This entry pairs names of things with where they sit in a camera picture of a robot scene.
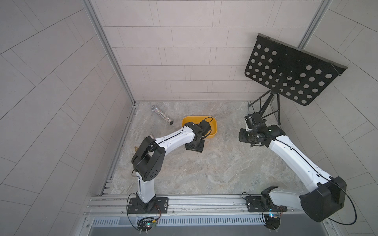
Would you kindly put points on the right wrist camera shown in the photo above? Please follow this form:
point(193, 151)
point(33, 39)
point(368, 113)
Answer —
point(254, 122)

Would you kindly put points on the aluminium mounting rail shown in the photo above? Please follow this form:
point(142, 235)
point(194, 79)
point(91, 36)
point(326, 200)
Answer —
point(180, 205)

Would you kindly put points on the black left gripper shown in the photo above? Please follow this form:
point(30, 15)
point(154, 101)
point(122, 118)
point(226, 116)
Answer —
point(200, 149)

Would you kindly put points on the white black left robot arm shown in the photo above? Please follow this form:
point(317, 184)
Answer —
point(148, 159)

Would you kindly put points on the right circuit board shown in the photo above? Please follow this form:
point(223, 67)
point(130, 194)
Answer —
point(272, 222)

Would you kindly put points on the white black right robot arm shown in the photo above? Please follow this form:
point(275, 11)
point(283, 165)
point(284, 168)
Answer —
point(325, 194)

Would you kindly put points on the glittery silver tube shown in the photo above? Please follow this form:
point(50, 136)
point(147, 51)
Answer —
point(162, 115)

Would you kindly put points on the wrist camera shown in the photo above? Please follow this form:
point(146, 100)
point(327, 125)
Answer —
point(206, 129)
point(254, 122)

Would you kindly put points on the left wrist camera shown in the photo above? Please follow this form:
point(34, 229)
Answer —
point(206, 129)

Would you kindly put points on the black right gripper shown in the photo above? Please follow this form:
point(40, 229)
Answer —
point(241, 138)

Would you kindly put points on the yellow plastic storage box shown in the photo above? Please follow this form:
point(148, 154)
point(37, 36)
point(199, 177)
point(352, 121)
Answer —
point(198, 119)

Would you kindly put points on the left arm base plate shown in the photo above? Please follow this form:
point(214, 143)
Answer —
point(156, 205)

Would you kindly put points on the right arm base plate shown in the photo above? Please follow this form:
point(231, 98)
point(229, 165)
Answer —
point(256, 204)

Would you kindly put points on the black music stand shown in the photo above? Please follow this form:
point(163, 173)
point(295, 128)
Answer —
point(286, 71)

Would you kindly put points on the circuit board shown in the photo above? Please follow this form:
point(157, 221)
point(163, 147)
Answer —
point(272, 222)
point(146, 224)

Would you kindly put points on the left circuit board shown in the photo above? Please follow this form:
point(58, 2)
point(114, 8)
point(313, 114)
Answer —
point(146, 224)

